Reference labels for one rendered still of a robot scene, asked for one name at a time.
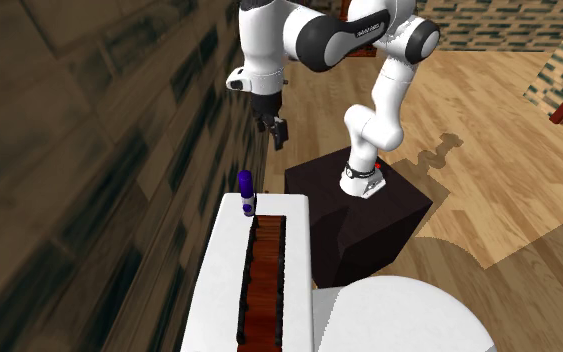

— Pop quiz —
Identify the purple and white bottle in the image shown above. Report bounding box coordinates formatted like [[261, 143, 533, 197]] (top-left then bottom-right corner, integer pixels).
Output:
[[237, 169, 257, 218]]

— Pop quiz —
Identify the white toilet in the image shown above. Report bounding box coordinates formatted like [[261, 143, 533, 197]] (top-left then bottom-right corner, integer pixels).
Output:
[[179, 192, 499, 352]]

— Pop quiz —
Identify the dark robot stand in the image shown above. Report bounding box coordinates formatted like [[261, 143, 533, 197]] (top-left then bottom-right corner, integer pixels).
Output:
[[283, 146, 434, 289]]

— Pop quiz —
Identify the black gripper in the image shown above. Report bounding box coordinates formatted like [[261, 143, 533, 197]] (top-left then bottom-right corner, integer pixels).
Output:
[[251, 91, 290, 152]]

